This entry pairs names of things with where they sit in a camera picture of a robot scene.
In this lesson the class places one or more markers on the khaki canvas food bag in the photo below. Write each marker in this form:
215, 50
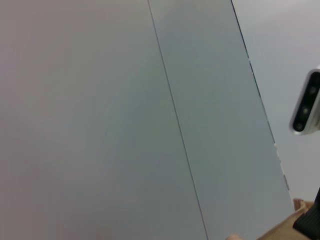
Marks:
282, 231

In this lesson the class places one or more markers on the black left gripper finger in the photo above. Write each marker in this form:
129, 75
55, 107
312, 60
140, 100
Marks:
311, 220

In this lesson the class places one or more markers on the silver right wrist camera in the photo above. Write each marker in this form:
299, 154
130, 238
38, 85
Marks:
305, 110

